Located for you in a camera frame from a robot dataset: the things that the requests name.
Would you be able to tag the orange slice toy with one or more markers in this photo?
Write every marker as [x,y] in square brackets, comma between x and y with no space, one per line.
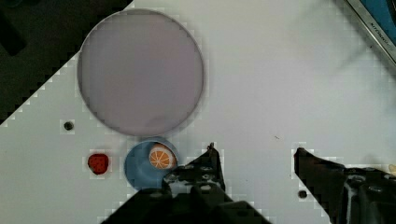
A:
[162,157]

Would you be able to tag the small blue bowl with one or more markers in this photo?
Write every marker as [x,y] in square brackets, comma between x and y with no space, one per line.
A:
[137,168]

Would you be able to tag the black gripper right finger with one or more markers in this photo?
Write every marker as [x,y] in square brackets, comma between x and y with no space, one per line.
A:
[348,195]

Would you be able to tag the small red strawberry toy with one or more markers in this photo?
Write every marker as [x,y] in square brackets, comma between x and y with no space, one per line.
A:
[98,163]

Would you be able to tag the large grey round plate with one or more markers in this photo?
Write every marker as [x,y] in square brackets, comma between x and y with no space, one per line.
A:
[140,72]

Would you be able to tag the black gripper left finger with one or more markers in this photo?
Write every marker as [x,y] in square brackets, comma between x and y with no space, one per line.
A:
[191,194]

